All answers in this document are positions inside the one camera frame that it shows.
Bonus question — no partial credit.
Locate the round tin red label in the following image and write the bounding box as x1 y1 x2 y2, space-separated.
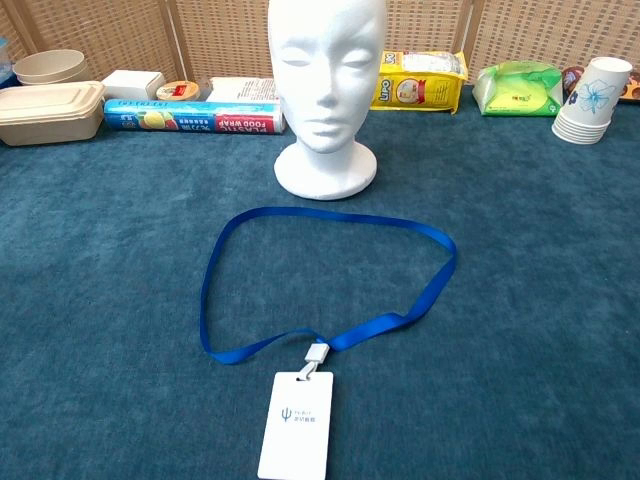
155 79 201 103

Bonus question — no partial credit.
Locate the brown chocolate cookie bag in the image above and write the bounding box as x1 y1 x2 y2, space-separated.
562 66 640 105

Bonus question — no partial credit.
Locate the yellow snack bag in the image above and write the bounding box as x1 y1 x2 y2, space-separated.
369 49 470 116

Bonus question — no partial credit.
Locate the blue food wrap box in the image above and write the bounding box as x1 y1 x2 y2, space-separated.
103 98 287 135

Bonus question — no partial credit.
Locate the green tissue pack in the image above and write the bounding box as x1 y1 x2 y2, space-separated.
472 59 565 119

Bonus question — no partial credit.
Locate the beige lidded food container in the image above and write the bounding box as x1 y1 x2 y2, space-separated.
0 80 107 147

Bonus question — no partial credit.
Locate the white printed plastic packet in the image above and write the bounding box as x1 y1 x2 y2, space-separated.
205 76 279 105

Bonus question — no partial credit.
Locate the paper cup stack blue flower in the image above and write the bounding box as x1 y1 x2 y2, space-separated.
551 56 634 146

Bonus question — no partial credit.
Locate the small white cardboard box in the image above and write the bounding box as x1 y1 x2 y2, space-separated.
101 69 166 101

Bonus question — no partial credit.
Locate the white foam mannequin head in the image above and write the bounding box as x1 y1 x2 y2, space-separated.
267 0 387 201

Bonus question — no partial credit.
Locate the blue lanyard with badge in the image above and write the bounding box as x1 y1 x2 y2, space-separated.
199 205 459 480

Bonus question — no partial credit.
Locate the teal table cloth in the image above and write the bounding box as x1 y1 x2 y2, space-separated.
0 82 640 480

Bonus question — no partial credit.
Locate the woven wicker folding screen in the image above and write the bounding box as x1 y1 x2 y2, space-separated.
0 0 640 87

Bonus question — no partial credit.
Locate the beige paper bowl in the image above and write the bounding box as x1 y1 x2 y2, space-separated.
12 48 94 86

